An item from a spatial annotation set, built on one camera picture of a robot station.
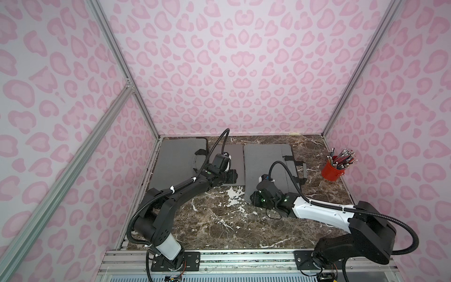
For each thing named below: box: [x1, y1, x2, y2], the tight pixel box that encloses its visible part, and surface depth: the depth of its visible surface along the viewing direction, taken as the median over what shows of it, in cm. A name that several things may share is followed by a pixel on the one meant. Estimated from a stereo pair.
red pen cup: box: [321, 159, 346, 182], surface depth 94 cm
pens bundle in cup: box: [326, 146, 358, 169], surface depth 90 cm
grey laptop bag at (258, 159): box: [243, 143, 308, 203], surface depth 106 cm
